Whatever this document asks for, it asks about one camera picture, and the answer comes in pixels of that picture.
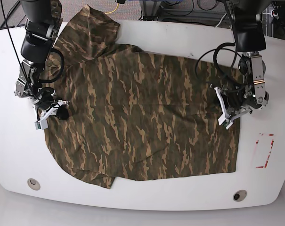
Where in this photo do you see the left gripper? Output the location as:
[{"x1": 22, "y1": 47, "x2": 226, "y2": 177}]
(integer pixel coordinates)
[{"x1": 214, "y1": 87, "x2": 252, "y2": 122}]

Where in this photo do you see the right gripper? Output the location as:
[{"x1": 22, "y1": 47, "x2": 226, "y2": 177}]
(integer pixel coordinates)
[{"x1": 33, "y1": 95, "x2": 69, "y2": 120}]

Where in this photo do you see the camouflage t-shirt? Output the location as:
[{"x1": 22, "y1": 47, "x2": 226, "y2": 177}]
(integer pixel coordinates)
[{"x1": 45, "y1": 5, "x2": 240, "y2": 189}]

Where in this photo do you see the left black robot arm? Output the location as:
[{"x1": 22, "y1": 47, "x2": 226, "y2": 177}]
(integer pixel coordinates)
[{"x1": 207, "y1": 0, "x2": 269, "y2": 128}]

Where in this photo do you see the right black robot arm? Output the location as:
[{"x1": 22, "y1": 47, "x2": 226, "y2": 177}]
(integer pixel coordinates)
[{"x1": 14, "y1": 0, "x2": 69, "y2": 129}]

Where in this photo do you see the red tape rectangle marking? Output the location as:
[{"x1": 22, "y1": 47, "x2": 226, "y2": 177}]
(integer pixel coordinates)
[{"x1": 252, "y1": 133, "x2": 275, "y2": 169}]

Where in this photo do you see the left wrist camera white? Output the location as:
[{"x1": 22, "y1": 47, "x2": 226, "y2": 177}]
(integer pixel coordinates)
[{"x1": 218, "y1": 114, "x2": 233, "y2": 129}]

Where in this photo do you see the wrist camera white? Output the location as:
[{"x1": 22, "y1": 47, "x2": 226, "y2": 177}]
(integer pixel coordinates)
[
  {"x1": 218, "y1": 114, "x2": 233, "y2": 129},
  {"x1": 34, "y1": 119, "x2": 48, "y2": 130}
]

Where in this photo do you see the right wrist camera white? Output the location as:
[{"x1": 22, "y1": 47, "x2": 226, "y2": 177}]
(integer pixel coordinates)
[{"x1": 34, "y1": 119, "x2": 48, "y2": 130}]

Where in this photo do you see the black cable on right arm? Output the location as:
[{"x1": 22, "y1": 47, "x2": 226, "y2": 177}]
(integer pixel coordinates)
[{"x1": 0, "y1": 0, "x2": 39, "y2": 99}]

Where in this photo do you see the left table cable grommet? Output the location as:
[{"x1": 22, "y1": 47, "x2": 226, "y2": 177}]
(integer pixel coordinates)
[{"x1": 27, "y1": 178, "x2": 41, "y2": 191}]

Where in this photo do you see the table cable grommet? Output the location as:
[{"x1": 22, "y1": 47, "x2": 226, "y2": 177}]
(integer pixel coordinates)
[
  {"x1": 233, "y1": 190, "x2": 247, "y2": 202},
  {"x1": 27, "y1": 178, "x2": 41, "y2": 191}
]

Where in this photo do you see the right table cable grommet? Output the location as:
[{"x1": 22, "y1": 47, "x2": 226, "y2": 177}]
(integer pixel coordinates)
[{"x1": 233, "y1": 190, "x2": 247, "y2": 202}]

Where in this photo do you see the aluminium frame rail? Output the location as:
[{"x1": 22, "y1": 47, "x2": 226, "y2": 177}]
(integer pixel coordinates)
[{"x1": 262, "y1": 6, "x2": 274, "y2": 37}]

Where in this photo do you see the yellow cable on floor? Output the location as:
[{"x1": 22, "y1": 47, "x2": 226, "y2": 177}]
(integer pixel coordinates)
[{"x1": 106, "y1": 1, "x2": 121, "y2": 15}]

